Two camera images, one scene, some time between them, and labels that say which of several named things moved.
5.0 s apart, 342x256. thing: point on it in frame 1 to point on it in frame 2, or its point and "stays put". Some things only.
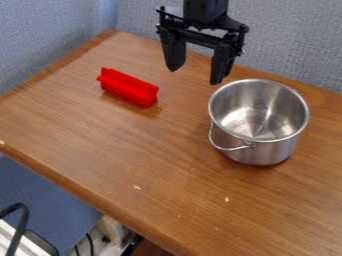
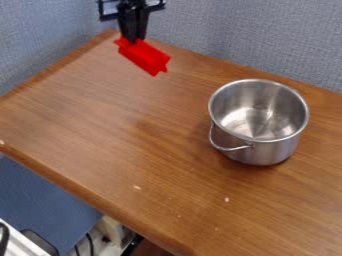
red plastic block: [127, 88] to [143, 55]
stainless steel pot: [261, 115] stays put
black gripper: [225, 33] to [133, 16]
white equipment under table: [107, 239] stays put
